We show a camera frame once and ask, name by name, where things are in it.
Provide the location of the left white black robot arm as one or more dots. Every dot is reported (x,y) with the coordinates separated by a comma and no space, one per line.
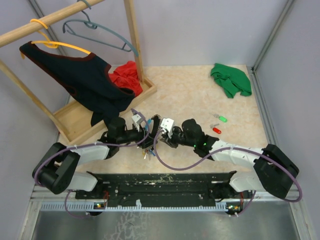
(56,171)

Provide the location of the green tagged key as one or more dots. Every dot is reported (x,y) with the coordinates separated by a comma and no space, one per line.
(220,117)

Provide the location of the green crumpled cloth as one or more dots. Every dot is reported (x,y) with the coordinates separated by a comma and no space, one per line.
(232,80)

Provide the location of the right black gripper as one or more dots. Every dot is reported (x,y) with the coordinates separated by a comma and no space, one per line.
(172,140)

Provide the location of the large keyring with blue handle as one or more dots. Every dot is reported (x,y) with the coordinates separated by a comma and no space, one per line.
(155,122)

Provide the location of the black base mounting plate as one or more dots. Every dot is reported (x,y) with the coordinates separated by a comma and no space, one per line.
(163,189)

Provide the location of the bunch of tagged keys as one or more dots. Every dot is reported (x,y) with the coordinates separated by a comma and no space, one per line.
(148,153)

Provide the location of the dark navy tank top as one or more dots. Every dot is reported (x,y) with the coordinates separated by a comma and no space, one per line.
(86,79)

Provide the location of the grey-blue plastic hanger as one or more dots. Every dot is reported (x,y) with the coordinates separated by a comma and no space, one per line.
(105,27)

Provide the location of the red crumpled cloth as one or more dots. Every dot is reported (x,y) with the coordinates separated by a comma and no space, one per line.
(126,76)

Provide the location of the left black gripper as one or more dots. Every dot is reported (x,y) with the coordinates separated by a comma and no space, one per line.
(147,142)

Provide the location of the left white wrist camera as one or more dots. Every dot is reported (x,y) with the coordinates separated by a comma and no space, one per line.
(137,119)

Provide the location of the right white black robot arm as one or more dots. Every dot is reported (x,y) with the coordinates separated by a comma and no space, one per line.
(271,170)

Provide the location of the wooden clothes rack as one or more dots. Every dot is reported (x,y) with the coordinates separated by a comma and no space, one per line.
(73,120)

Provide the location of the red tagged key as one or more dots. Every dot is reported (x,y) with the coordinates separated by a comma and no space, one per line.
(215,128)

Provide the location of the yellow plastic hanger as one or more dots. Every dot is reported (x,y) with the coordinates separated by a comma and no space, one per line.
(52,44)

